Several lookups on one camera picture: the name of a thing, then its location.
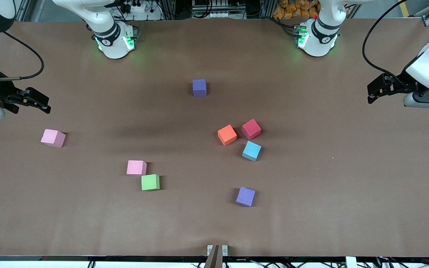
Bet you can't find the large table cover sheet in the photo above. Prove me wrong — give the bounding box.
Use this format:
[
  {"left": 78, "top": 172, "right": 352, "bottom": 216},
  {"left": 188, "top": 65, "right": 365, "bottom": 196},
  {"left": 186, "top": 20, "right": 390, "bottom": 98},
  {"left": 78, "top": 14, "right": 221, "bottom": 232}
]
[{"left": 0, "top": 18, "right": 429, "bottom": 258}]

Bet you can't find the orange foam block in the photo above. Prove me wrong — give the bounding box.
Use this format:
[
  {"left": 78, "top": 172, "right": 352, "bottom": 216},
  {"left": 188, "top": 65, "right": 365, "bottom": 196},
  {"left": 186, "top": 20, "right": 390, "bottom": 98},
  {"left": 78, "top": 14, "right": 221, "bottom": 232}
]
[{"left": 217, "top": 124, "right": 238, "bottom": 146}]

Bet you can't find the white power strip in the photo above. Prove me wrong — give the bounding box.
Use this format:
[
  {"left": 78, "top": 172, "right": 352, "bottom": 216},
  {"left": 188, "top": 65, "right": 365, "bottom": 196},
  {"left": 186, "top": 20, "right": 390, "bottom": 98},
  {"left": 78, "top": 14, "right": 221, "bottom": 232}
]
[{"left": 123, "top": 0, "right": 146, "bottom": 13}]

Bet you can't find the sky blue foam block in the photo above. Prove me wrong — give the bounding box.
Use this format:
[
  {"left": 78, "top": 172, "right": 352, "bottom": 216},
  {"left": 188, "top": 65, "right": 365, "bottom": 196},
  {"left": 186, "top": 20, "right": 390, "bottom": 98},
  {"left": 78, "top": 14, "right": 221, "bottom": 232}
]
[{"left": 242, "top": 140, "right": 262, "bottom": 162}]

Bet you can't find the dark purple foam block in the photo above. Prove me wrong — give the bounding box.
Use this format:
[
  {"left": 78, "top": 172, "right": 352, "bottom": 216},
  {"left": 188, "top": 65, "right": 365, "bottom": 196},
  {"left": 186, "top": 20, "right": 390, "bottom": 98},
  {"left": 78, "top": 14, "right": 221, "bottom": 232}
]
[{"left": 193, "top": 79, "right": 207, "bottom": 98}]

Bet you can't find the metal equipment rack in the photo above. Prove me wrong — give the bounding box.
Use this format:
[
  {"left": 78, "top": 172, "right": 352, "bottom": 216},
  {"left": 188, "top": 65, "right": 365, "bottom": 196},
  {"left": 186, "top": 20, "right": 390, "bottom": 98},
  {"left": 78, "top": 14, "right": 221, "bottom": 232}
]
[{"left": 190, "top": 0, "right": 274, "bottom": 19}]

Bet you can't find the pink foam block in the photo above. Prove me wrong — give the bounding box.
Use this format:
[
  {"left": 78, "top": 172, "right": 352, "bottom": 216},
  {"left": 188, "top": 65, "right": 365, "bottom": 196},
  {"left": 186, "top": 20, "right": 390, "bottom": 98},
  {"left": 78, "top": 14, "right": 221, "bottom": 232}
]
[
  {"left": 127, "top": 160, "right": 147, "bottom": 176},
  {"left": 40, "top": 129, "right": 66, "bottom": 148}
]

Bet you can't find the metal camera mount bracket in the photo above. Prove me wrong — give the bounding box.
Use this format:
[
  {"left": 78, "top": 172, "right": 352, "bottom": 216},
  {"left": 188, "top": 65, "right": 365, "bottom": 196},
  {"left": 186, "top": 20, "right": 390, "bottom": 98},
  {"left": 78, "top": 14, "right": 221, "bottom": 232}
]
[{"left": 204, "top": 245, "right": 228, "bottom": 268}]

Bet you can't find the pile of orange fruit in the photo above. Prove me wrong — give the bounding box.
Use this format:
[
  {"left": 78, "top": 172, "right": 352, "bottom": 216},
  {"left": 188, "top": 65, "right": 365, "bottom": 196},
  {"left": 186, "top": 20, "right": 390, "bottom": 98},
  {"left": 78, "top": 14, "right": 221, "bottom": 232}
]
[{"left": 273, "top": 0, "right": 321, "bottom": 20}]

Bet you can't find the lavender foam block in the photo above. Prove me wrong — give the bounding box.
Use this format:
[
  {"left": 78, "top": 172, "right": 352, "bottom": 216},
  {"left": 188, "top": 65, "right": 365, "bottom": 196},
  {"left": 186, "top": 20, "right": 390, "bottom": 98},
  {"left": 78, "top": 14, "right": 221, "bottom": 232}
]
[{"left": 235, "top": 186, "right": 256, "bottom": 207}]

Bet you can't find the crimson foam block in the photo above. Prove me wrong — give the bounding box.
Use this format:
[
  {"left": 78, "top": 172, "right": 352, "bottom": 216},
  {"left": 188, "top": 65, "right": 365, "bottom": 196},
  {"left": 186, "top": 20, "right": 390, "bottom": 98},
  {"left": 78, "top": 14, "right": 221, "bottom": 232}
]
[{"left": 241, "top": 118, "right": 262, "bottom": 140}]

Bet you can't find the green foam block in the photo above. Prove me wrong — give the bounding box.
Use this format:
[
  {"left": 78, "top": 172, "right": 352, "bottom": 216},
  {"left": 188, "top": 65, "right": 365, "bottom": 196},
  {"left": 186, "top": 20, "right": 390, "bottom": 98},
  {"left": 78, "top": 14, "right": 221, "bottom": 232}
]
[{"left": 141, "top": 174, "right": 161, "bottom": 191}]

